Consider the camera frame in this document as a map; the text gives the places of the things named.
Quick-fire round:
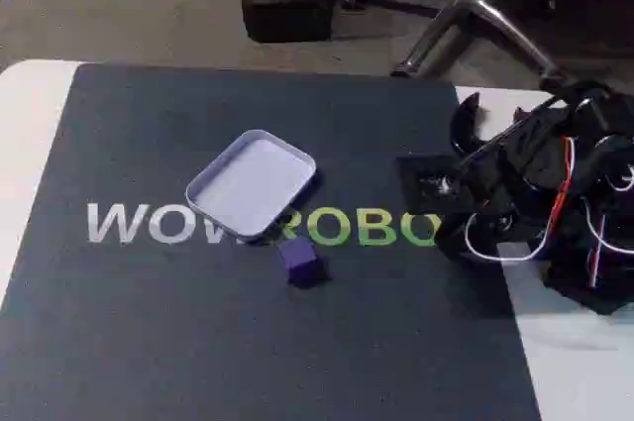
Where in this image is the black square camera module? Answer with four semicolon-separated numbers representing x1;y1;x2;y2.
395;155;477;218

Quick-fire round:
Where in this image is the purple cube block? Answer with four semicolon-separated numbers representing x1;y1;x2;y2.
276;237;324;289

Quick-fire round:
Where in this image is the chrome office chair base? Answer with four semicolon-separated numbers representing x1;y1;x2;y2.
341;0;571;90

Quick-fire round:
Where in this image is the pale lavender rectangular tray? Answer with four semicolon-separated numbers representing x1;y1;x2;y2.
185;129;319;245

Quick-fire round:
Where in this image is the black WOWROBO printed mat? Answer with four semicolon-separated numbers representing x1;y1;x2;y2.
0;62;542;421

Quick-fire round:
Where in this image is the thin black camera cable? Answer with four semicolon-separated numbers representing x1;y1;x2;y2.
456;93;567;165

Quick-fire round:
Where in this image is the red white black servo cable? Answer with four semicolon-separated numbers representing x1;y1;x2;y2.
580;195;634;289

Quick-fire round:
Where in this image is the white cable loop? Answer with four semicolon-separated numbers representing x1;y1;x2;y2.
464;211;552;263

